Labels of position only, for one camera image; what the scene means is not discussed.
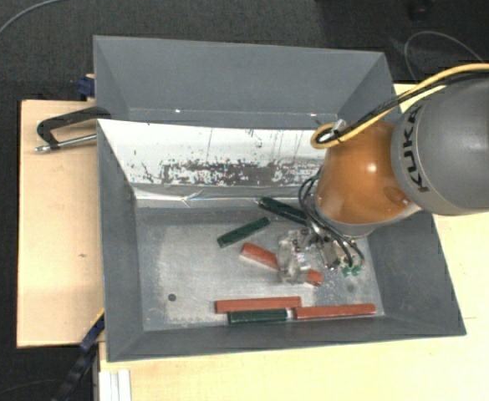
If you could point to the pale wood flat board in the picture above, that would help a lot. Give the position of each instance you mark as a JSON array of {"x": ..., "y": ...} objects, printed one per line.
[{"x": 56, "y": 232}]

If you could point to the grey metal bin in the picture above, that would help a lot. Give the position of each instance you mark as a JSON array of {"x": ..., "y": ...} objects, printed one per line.
[{"x": 194, "y": 265}]

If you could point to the red-brown flat block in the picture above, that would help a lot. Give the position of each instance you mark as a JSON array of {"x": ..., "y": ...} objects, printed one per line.
[
  {"x": 258, "y": 254},
  {"x": 336, "y": 311},
  {"x": 256, "y": 304}
]

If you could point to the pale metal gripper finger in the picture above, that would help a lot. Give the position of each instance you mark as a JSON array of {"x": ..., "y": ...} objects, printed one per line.
[
  {"x": 295, "y": 273},
  {"x": 291, "y": 245}
]

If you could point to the dark green flat block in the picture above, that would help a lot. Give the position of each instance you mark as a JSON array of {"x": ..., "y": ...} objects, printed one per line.
[
  {"x": 257, "y": 316},
  {"x": 243, "y": 232},
  {"x": 281, "y": 209}
]

